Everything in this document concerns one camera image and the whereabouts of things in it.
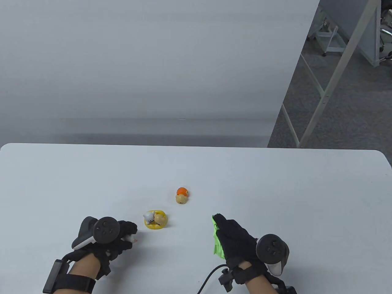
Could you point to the person's left forearm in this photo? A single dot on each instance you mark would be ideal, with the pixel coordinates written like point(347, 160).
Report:
point(84, 266)

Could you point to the black left wrist mount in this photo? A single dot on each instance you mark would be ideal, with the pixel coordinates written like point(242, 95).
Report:
point(76, 283)

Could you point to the right grey black controller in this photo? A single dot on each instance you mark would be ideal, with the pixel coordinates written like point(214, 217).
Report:
point(271, 249)

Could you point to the left grey black controller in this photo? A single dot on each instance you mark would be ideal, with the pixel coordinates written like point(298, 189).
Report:
point(105, 231)

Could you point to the white metal support frame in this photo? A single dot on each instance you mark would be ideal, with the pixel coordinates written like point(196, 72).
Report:
point(340, 70)

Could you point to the person's right forearm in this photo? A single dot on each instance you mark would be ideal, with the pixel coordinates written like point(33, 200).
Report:
point(260, 283)

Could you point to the small white cat ornament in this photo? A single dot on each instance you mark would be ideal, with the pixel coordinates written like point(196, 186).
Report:
point(130, 237)

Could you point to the grey black controller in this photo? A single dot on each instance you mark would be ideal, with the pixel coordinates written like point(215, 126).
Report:
point(271, 249)
point(105, 231)

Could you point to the white backdrop panel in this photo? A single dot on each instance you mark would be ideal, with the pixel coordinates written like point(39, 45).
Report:
point(153, 61)

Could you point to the office chair base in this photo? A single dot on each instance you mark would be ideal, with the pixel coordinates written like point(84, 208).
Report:
point(387, 30)

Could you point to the person's right hand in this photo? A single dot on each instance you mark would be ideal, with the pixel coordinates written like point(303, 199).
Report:
point(237, 242)

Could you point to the green cleaning cloth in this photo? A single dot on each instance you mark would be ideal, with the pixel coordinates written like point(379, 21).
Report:
point(218, 248)

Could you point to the orange-shelled tan dog ornament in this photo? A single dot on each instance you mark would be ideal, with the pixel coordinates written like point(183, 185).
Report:
point(181, 196)

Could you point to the grey partition panel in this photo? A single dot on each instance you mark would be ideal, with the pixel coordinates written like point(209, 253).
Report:
point(367, 36)

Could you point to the yellow boat animals ornament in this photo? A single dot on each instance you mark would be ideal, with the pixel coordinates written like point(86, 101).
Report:
point(156, 219)

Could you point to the person's left hand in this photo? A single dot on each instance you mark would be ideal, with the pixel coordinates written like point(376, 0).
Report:
point(107, 251)

